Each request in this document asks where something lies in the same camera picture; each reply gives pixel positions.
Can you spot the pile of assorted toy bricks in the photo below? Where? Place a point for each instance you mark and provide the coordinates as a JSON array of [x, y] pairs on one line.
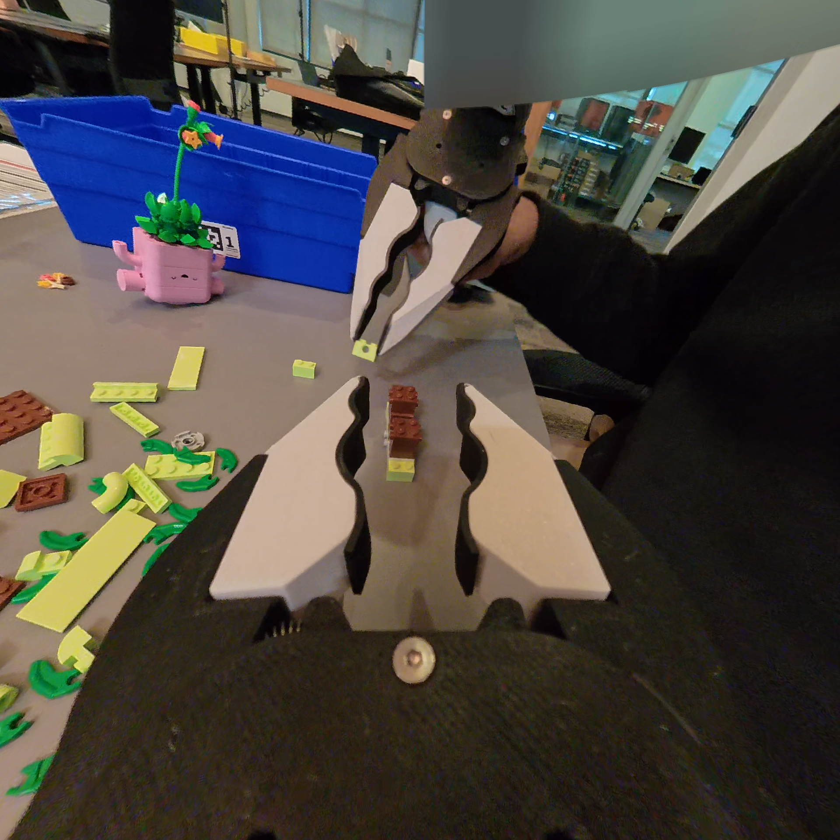
[[43, 564]]

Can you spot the person's right hand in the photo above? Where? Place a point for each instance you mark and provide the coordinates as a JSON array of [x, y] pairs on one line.
[[522, 229]]

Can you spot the large brown studded plate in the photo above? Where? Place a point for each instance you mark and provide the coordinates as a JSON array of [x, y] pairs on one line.
[[23, 417]]

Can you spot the lime wide studded plate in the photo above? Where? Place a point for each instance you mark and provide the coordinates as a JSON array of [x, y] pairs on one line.
[[164, 466]]

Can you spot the black office chair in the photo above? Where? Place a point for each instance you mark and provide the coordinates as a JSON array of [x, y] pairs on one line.
[[577, 387]]

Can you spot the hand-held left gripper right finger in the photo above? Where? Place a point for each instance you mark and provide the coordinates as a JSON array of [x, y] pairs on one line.
[[531, 525]]

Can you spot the short lime flat tile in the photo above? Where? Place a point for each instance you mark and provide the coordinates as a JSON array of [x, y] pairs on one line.
[[186, 367]]

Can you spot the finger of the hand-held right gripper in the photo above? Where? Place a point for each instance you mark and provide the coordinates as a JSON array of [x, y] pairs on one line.
[[384, 243], [443, 262]]

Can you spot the black bag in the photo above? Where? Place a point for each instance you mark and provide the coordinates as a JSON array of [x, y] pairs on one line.
[[374, 82]]

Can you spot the scattered green leaf pieces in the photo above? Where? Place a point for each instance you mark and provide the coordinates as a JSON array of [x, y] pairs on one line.
[[56, 679]]

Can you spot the blue plastic bin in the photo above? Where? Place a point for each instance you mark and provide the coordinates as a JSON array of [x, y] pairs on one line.
[[275, 184]]

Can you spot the small orange flower pieces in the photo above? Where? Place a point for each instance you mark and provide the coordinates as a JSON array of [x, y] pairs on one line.
[[56, 281]]

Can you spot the small brown square plate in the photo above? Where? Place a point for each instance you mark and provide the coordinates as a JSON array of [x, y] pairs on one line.
[[40, 492]]

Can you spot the pink toy pot with plant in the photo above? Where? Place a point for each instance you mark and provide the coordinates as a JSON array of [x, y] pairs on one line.
[[174, 275]]

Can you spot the lime smooth slope brick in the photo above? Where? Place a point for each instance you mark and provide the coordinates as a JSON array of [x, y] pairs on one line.
[[10, 489]]

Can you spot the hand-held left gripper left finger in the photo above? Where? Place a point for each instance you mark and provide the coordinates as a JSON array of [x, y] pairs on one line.
[[289, 525]]

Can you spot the lime narrow studded plate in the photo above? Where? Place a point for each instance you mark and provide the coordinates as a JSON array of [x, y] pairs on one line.
[[148, 489], [134, 420]]

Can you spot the long lime flat tile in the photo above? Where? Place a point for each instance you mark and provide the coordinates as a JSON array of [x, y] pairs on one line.
[[85, 568]]

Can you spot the lime curved slope brick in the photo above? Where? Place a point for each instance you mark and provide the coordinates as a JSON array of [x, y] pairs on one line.
[[60, 443]]

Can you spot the brown and lime brick assembly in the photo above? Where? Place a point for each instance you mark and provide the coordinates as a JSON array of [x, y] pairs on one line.
[[403, 426]]

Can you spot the lime elbow brick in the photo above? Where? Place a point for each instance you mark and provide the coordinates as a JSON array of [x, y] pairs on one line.
[[108, 495]]

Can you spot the lime studded panel brick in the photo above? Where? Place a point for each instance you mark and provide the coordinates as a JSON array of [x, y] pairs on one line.
[[124, 392]]

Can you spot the wooden background table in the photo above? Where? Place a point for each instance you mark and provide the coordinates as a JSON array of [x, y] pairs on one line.
[[328, 98]]

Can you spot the small lime toy brick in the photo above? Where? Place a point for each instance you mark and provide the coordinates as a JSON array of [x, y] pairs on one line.
[[365, 351], [304, 369]]

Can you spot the yellow plastic bin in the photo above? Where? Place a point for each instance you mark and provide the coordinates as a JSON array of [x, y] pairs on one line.
[[210, 43]]

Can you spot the grey round plate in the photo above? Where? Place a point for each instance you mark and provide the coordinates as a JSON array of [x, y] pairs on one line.
[[189, 438]]

